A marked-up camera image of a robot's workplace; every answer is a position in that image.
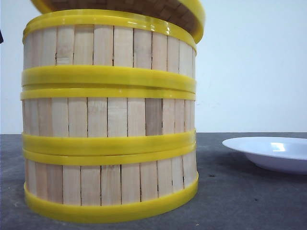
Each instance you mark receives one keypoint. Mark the side bamboo steamer basket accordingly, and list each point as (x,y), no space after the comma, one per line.
(102,53)

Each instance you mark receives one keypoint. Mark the bamboo steamer lid yellow rim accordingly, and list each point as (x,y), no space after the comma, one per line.
(187,14)

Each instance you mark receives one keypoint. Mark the white plate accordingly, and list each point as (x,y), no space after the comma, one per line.
(288,155)

